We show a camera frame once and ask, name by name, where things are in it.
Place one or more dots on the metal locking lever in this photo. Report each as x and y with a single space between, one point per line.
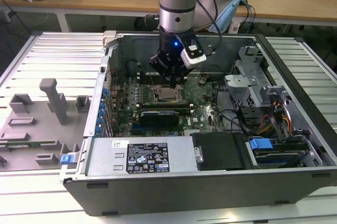
150 79

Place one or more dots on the silver power supply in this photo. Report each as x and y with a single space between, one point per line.
105 155

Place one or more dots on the grey parts rack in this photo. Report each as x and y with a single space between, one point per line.
31 134

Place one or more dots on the green RAM stick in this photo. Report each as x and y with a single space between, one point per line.
21 145

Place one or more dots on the blue slot clip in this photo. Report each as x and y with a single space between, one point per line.
102 105
100 114
105 92
99 121
98 130

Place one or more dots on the CPU socket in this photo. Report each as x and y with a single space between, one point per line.
156 86

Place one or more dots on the green motherboard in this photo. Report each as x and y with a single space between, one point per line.
202 108

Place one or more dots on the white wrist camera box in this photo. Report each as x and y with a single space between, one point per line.
193 57

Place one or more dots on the silver metal drive cage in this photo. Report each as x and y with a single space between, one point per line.
242 82

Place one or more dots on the round coin battery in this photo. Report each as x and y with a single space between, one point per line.
202 81

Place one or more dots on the beige case latch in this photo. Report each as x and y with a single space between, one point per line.
109 37

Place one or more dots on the hard disk in blue carrier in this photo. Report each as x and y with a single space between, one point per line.
259 143

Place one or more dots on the blue plastic latch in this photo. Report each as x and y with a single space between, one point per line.
65 159

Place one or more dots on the black PC case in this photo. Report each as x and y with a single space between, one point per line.
184 195

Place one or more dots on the black disk bay cover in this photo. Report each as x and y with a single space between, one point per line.
218 150

